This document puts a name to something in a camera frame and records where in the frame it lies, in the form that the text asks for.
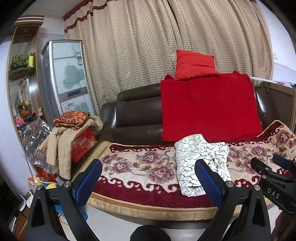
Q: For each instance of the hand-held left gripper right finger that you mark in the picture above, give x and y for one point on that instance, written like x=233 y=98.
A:
x=209 y=185

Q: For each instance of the red plastic bag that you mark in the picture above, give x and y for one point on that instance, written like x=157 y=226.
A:
x=46 y=173

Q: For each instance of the red pillow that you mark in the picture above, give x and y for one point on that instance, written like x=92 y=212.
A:
x=194 y=64

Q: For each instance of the silver floral refrigerator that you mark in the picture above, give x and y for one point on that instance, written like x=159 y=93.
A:
x=67 y=76

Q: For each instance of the red blanket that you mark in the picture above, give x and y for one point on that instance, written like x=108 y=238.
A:
x=208 y=115

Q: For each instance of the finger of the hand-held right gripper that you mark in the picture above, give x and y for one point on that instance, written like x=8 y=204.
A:
x=284 y=162
x=262 y=166

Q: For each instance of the brown leather sofa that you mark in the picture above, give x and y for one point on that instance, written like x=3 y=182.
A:
x=134 y=111

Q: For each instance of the wooden display cabinet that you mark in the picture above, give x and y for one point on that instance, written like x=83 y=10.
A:
x=23 y=37

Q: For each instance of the beige dotted curtain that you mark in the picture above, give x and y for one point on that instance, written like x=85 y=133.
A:
x=138 y=46

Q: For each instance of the person's right forearm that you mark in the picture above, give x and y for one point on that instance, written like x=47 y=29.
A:
x=285 y=228

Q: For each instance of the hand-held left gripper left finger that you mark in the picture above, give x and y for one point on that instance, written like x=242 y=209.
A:
x=89 y=183

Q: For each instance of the red cardboard box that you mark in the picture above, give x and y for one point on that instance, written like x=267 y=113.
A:
x=84 y=146

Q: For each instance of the yellow bottle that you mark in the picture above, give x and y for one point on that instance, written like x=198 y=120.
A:
x=31 y=61

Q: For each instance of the clear plastic wrap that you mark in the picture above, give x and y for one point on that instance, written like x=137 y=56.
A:
x=37 y=139

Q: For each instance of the white rod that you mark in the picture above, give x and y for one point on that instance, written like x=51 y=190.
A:
x=261 y=79

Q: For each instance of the white crackle-patterned coat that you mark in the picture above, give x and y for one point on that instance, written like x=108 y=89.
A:
x=192 y=162

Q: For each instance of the orange patterned cloth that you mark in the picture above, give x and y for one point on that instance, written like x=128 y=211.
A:
x=71 y=119

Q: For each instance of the green ornament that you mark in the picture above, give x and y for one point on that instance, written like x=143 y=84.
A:
x=19 y=61

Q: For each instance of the yellow and blue toy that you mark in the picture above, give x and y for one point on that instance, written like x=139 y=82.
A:
x=47 y=184

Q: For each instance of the artificial flower arrangement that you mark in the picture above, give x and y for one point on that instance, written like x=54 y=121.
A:
x=25 y=107

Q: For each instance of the floral red sofa mat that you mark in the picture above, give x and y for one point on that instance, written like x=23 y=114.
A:
x=138 y=166

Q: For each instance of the beige jacket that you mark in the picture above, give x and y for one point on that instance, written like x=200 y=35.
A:
x=60 y=148

